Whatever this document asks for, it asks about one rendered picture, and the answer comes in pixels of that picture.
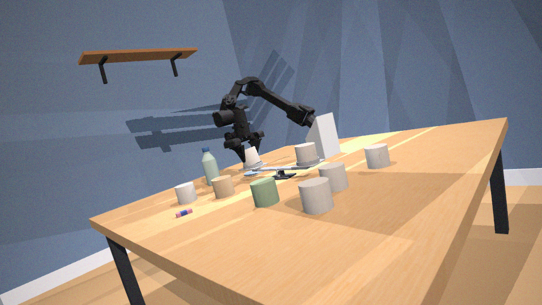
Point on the light blue round dish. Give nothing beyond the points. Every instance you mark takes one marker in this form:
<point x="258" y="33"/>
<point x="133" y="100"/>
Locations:
<point x="250" y="173"/>

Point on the pale green cylinder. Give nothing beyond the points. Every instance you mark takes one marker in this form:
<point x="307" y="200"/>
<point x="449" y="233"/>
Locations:
<point x="264" y="192"/>

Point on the pink eraser with blue sleeve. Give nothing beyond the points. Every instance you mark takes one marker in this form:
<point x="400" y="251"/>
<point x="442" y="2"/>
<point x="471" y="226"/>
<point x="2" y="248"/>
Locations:
<point x="184" y="212"/>

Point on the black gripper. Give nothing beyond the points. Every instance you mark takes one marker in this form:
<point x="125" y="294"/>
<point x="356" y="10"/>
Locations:
<point x="242" y="131"/>

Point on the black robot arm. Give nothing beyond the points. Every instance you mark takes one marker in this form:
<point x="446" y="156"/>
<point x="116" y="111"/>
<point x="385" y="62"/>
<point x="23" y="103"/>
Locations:
<point x="229" y="114"/>

